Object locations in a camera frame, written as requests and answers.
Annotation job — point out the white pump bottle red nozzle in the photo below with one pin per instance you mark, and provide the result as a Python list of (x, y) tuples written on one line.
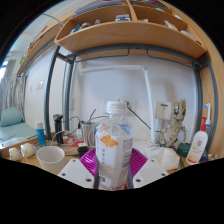
[(196, 148)]

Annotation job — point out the wooden shelf unit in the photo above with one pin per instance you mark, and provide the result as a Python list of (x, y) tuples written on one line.
[(133, 36)]

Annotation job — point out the wooden wardrobe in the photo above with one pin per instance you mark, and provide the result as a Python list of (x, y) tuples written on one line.
[(218, 100)]

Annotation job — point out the metal cup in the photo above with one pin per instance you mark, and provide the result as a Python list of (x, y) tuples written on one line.
[(87, 133)]

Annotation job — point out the red printed packet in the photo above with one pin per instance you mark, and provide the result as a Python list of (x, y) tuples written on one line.
[(73, 142)]

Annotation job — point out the clear plastic water bottle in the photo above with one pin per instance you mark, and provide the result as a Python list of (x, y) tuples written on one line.
[(115, 153)]

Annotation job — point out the wooden bunk bed board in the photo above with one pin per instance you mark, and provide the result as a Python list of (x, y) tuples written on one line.
[(40, 43)]

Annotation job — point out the wrapped round bun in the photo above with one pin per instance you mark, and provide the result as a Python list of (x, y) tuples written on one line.
[(14, 154), (28, 150)]

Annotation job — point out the black electric shaver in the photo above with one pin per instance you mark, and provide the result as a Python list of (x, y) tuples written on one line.
[(58, 128)]

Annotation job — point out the black charger block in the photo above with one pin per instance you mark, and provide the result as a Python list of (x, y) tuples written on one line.
[(82, 150)]

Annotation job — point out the white wall switch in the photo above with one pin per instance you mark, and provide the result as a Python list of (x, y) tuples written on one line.
[(39, 85)]

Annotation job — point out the teal pillow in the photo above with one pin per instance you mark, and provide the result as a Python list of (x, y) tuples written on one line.
[(10, 116)]

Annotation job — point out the teal bed mattress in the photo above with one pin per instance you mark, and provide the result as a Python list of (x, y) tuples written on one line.
[(15, 131)]

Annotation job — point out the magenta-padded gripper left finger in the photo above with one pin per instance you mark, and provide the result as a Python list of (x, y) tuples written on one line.
[(76, 171)]

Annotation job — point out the blue tube with white cap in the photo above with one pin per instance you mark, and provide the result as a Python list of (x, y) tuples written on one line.
[(40, 135)]

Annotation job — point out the tree creature figurine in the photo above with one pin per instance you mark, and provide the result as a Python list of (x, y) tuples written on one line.
[(175, 128)]

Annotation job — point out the grey metal bed frame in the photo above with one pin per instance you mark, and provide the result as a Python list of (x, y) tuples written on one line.
[(49, 93)]

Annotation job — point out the dark green round jar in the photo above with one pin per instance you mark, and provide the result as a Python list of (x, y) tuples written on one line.
[(183, 150)]

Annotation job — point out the clear spray bottle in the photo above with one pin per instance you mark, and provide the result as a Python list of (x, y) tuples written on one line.
[(208, 128)]

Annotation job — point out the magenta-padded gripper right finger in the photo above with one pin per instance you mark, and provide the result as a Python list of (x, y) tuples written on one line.
[(151, 171)]

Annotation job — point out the white wall box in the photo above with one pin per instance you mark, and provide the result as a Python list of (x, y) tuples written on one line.
[(163, 111)]

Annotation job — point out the white desk lamp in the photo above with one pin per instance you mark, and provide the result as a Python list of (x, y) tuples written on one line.
[(148, 100)]

